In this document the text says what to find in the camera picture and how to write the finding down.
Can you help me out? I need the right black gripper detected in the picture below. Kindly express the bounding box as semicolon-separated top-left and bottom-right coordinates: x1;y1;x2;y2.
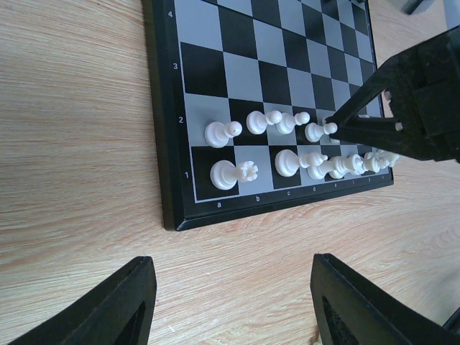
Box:
330;26;459;161

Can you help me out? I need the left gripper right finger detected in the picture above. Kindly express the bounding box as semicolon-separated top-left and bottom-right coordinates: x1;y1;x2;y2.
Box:
310;253;459;344

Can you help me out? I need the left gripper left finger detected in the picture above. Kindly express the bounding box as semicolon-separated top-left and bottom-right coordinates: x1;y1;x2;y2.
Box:
11;257;157;344

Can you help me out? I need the white king piece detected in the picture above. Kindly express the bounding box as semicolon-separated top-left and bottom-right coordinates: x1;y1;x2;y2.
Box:
328;154;366;179

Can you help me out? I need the white queen piece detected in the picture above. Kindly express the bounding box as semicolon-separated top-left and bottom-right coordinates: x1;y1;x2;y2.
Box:
307;154;363;180

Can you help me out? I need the white pawn d file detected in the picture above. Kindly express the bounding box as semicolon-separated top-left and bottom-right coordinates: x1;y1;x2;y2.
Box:
305;122;338;142

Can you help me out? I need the white pawn c file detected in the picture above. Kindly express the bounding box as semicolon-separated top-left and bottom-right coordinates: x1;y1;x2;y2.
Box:
276;111;311;134

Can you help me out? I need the white pawn b file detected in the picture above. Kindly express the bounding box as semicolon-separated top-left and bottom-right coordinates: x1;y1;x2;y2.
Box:
246;111;282;135

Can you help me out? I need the white rook piece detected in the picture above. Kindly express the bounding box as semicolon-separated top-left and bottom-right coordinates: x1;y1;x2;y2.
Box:
210;160;258;190

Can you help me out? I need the white pawn a file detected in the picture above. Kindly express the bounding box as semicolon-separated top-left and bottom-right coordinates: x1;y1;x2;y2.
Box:
204;121;242;148

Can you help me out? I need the white chess pieces pile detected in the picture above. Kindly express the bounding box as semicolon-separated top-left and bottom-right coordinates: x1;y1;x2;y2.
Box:
312;336;323;345

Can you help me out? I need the black and silver chessboard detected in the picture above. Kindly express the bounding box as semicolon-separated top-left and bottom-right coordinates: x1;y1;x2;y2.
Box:
142;0;394;231

